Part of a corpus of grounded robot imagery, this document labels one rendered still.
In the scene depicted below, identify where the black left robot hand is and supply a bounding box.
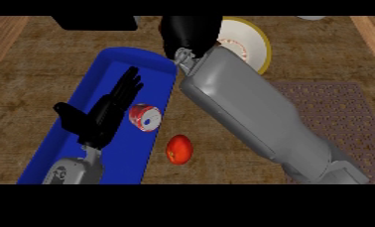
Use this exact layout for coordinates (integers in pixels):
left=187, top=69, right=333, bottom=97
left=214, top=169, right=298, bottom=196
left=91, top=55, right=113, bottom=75
left=51, top=65, right=144, bottom=151

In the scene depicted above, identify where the red tomato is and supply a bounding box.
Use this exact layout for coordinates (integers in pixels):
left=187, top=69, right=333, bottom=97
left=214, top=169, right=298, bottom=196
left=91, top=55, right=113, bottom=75
left=165, top=134, right=194, bottom=166

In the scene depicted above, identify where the white bowl with yellow rim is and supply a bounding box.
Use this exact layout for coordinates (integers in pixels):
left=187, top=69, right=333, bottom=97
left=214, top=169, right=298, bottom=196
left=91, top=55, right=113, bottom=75
left=214, top=16, right=273, bottom=76

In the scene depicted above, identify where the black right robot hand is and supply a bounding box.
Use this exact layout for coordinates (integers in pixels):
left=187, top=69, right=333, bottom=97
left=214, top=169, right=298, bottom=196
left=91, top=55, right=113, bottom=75
left=157, top=15, right=224, bottom=60

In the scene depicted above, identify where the blue rectangular tray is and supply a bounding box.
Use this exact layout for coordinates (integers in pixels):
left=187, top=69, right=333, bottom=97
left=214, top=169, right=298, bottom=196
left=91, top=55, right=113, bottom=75
left=16, top=46, right=178, bottom=185

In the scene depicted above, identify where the pale round object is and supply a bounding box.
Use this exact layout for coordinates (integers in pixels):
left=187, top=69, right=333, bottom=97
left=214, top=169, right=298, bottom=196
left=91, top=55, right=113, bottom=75
left=293, top=15, right=327, bottom=22

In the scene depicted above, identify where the brown patterned placemat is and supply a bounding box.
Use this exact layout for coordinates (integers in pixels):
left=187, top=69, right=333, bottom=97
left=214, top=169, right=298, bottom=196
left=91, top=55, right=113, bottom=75
left=271, top=81, right=375, bottom=185

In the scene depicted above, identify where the red and white can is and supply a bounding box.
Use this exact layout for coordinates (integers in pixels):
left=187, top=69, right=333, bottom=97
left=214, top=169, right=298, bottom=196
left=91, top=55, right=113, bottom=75
left=126, top=103, right=162, bottom=133

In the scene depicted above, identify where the black appliance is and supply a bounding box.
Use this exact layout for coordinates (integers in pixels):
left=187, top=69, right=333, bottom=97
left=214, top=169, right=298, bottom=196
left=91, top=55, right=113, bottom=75
left=50, top=15, right=138, bottom=32

